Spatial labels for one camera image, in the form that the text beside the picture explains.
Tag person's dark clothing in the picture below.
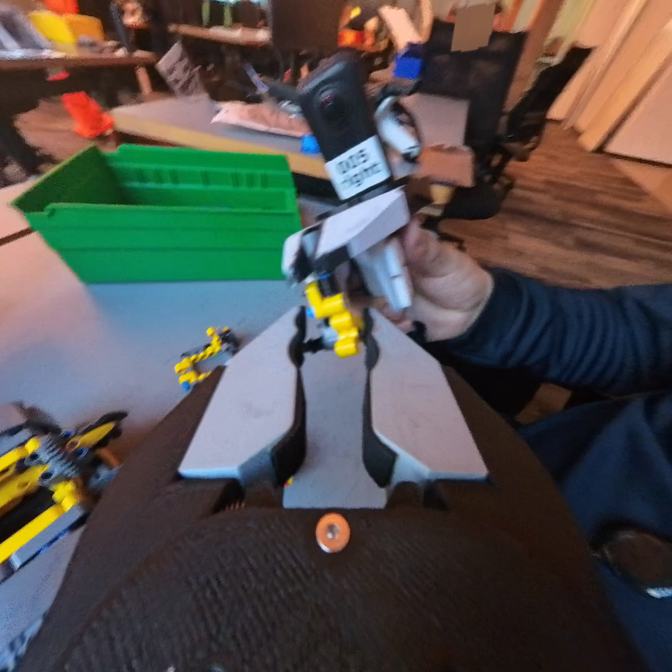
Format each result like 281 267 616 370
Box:
517 391 672 672

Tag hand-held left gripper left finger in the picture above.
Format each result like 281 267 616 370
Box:
177 306 308 488

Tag person's right forearm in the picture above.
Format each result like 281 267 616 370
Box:
420 267 672 400

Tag yellow black brick assembly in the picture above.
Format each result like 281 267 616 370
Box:
174 325 241 392

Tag orange cone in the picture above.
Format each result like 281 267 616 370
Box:
59 91 115 138

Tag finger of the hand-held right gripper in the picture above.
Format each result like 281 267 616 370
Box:
314 189 411 263
282 230 322 288

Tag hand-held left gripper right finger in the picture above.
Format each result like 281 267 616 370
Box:
361 309 490 488

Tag yellow brick beam with pins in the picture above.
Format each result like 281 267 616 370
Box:
303 281 366 359

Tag long wooden table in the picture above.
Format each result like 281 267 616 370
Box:
0 50 161 106

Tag printed paper sheet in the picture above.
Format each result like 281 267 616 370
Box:
211 101 308 138

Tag small blue bin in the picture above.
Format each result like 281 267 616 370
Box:
394 44 427 79

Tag yellow plastic bin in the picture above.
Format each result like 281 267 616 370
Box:
29 10 105 47

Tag green plastic bin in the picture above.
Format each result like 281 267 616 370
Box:
10 143 301 285

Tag person's right hand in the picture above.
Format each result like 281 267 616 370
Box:
382 218 495 343

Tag yellow black brick toy robot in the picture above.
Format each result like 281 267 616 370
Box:
0 401 131 586

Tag black office chair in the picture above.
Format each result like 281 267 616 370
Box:
420 26 528 247

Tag grey desk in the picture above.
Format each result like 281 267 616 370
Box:
0 181 389 672

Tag white black device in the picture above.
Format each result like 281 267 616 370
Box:
374 94 423 165

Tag printed sign card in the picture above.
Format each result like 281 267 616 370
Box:
155 41 204 96

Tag dark partition panel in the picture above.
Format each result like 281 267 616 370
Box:
270 0 342 53

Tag grey wood-edged table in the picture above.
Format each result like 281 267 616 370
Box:
109 93 473 182

